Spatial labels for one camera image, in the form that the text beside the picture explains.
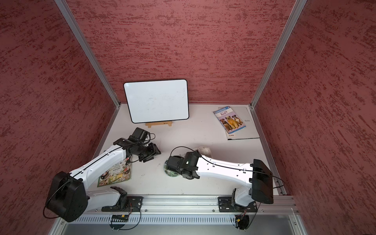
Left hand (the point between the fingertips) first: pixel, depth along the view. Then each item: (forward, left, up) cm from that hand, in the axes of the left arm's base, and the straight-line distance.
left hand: (157, 157), depth 82 cm
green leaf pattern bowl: (-7, -6, -6) cm, 11 cm away
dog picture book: (+32, -48, -6) cm, 58 cm away
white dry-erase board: (+35, +5, +11) cm, 37 cm away
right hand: (-2, -24, +8) cm, 26 cm away
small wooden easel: (+27, +7, -4) cm, 28 cm away
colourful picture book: (-6, +22, -8) cm, 24 cm away
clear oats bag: (-3, -27, +14) cm, 30 cm away
